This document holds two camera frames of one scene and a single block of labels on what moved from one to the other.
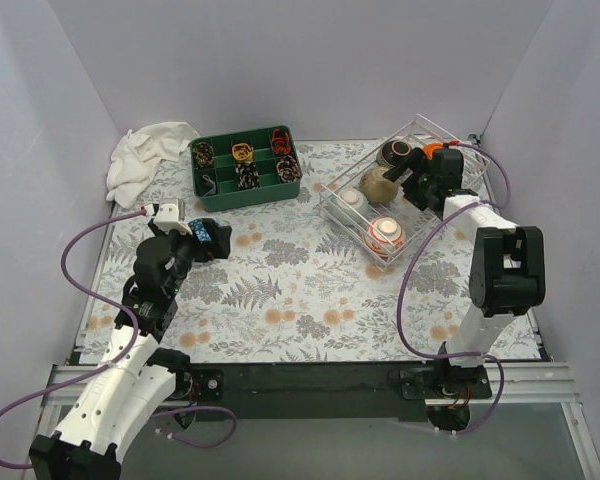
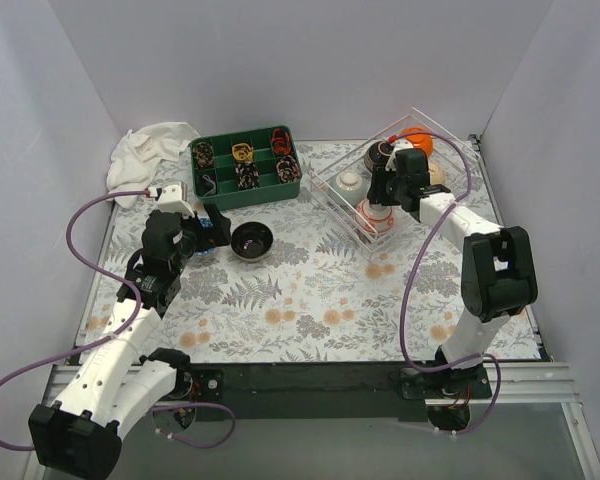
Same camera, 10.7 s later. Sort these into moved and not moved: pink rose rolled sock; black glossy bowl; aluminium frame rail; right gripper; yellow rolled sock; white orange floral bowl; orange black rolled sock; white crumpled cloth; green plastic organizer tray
Moved: right gripper; white orange floral bowl; black glossy bowl
Not moved: aluminium frame rail; orange black rolled sock; yellow rolled sock; green plastic organizer tray; pink rose rolled sock; white crumpled cloth
